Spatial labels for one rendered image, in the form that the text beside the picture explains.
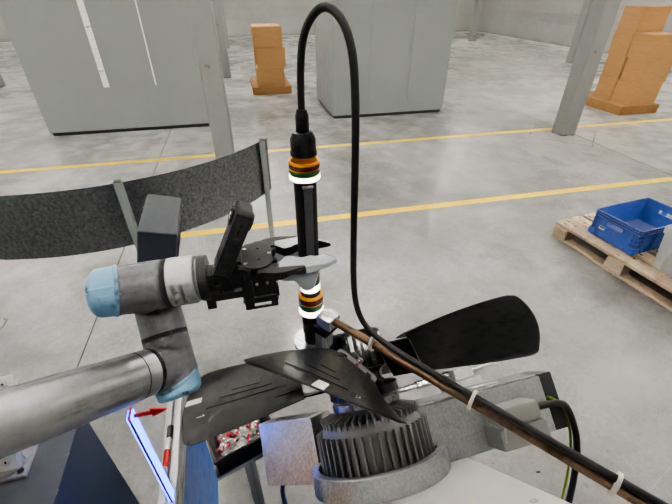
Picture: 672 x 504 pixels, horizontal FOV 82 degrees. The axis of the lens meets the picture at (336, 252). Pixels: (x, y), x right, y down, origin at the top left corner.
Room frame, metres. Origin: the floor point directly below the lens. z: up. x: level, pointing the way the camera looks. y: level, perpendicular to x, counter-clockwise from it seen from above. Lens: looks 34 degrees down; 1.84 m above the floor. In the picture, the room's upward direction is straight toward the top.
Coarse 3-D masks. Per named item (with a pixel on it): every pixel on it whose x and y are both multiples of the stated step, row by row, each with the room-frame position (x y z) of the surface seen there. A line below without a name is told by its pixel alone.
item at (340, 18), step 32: (352, 64) 0.46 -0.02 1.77; (352, 96) 0.46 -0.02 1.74; (352, 128) 0.46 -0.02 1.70; (352, 160) 0.45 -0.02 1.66; (352, 192) 0.45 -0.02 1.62; (352, 224) 0.45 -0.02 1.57; (352, 256) 0.45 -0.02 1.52; (352, 288) 0.45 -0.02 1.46; (448, 384) 0.34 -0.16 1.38; (512, 416) 0.29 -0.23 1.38
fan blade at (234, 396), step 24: (216, 384) 0.51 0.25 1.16; (240, 384) 0.49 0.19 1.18; (264, 384) 0.49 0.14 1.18; (288, 384) 0.48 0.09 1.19; (192, 408) 0.44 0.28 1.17; (216, 408) 0.44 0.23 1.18; (240, 408) 0.43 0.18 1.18; (264, 408) 0.43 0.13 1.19; (192, 432) 0.39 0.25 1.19; (216, 432) 0.38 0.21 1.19
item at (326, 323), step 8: (336, 312) 0.49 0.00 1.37; (320, 320) 0.48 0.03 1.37; (328, 320) 0.47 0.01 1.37; (320, 328) 0.48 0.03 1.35; (328, 328) 0.47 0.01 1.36; (336, 328) 0.49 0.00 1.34; (296, 336) 0.52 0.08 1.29; (320, 336) 0.48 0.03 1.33; (328, 336) 0.49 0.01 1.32; (296, 344) 0.50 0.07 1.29; (304, 344) 0.50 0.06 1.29; (320, 344) 0.48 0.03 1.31; (328, 344) 0.49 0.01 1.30
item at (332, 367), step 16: (288, 352) 0.40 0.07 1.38; (304, 352) 0.42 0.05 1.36; (320, 352) 0.44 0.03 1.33; (336, 352) 0.47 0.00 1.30; (272, 368) 0.33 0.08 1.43; (288, 368) 0.34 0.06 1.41; (304, 368) 0.35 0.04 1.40; (320, 368) 0.36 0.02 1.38; (336, 368) 0.38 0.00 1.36; (352, 368) 0.43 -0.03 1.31; (304, 384) 0.30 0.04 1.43; (336, 384) 0.33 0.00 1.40; (352, 384) 0.35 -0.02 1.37; (368, 384) 0.39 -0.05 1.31; (352, 400) 0.29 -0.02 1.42; (368, 400) 0.31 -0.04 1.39; (384, 400) 0.35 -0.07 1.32; (384, 416) 0.27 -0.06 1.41
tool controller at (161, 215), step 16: (144, 208) 1.10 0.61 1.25; (160, 208) 1.12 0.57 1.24; (176, 208) 1.14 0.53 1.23; (144, 224) 1.00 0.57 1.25; (160, 224) 1.02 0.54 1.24; (176, 224) 1.04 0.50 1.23; (144, 240) 0.96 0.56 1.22; (160, 240) 0.97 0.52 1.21; (176, 240) 0.98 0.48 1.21; (144, 256) 0.96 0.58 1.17; (160, 256) 0.97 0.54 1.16; (176, 256) 0.99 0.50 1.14
